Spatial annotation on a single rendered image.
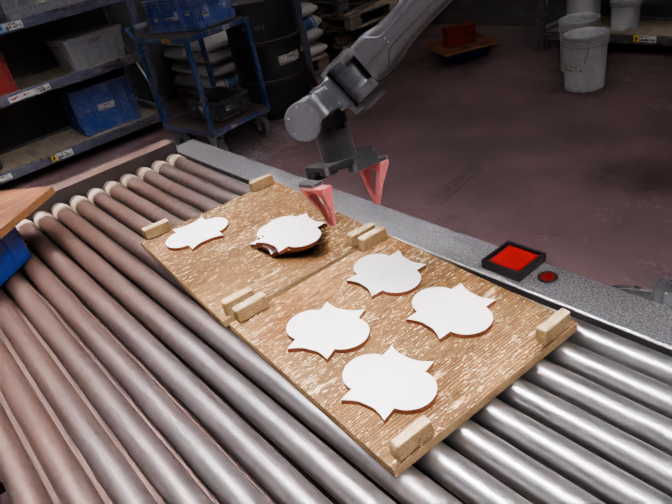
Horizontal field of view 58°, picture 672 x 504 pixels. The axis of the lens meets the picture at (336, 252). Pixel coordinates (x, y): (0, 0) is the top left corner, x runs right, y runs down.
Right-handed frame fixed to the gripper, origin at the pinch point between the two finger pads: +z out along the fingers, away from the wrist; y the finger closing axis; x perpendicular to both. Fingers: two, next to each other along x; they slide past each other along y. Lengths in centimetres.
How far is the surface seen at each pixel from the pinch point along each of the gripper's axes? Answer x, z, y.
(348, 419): -21.3, 17.8, -23.6
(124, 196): 83, -3, -14
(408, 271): -5.2, 12.3, 3.6
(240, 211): 42.3, 2.9, -1.7
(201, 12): 304, -62, 127
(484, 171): 155, 66, 192
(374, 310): -7.4, 14.0, -6.4
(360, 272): 1.1, 11.1, -1.6
